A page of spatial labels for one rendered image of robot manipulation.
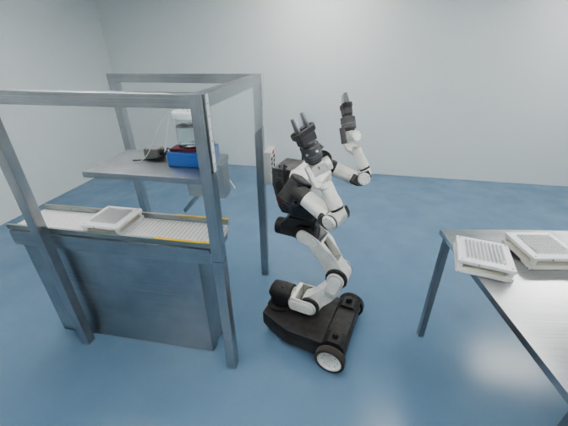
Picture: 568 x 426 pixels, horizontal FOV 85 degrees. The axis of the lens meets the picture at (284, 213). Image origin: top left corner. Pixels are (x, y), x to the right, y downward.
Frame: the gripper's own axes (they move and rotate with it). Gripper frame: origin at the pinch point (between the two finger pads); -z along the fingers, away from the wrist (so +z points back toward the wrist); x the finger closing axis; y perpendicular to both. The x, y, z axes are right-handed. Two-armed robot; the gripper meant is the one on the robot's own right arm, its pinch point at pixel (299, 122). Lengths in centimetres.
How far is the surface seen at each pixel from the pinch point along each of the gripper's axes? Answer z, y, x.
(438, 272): 130, 17, 44
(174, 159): -2, -51, -44
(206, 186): 10, -28, -43
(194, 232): 43, -63, -57
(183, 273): 60, -62, -77
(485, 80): 155, -126, 373
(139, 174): -5, -51, -62
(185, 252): 44, -52, -69
